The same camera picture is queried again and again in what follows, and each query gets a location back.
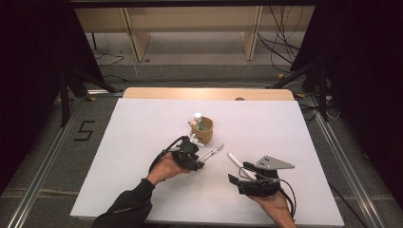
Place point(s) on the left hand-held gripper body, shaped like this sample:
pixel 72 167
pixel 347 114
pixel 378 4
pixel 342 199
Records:
pixel 185 150

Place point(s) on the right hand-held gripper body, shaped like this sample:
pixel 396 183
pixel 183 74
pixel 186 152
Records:
pixel 263 186

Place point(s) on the white pen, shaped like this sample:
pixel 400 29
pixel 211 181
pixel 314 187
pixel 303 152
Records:
pixel 237 163

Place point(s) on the tan pen holder with figurine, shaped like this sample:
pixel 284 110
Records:
pixel 204 133

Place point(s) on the white and green glue stick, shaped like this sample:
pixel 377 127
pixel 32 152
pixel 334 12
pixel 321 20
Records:
pixel 198 120

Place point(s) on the person's right hand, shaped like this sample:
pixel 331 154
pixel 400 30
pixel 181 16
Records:
pixel 275 207

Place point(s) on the person's left hand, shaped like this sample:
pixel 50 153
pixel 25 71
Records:
pixel 164 169

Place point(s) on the white table board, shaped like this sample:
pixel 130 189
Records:
pixel 142 126

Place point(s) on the light wooden table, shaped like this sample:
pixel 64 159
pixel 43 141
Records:
pixel 206 94

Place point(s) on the black metal stand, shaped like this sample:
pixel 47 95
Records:
pixel 321 91

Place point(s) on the black tripod stand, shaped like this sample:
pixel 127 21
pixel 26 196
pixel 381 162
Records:
pixel 65 98

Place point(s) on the beige wooden bench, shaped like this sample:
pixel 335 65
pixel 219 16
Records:
pixel 190 19

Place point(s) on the black curtain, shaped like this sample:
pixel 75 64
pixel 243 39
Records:
pixel 364 79
pixel 31 79

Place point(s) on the black overhead bar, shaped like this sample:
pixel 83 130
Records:
pixel 190 3

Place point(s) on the aluminium floor rail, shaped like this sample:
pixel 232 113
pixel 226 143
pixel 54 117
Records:
pixel 41 177
pixel 348 177

